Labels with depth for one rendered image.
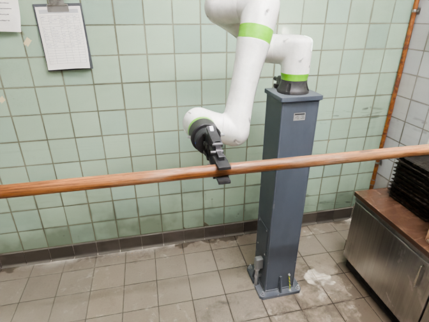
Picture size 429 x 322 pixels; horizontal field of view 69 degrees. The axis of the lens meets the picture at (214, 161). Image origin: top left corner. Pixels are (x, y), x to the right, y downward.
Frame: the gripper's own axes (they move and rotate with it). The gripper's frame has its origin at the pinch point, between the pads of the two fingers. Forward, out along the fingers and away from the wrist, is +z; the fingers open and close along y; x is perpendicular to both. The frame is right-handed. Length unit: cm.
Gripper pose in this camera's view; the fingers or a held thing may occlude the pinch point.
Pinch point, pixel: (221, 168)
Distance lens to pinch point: 76.7
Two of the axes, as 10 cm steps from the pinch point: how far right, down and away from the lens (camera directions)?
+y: 0.0, 9.0, 4.4
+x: -9.8, 0.9, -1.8
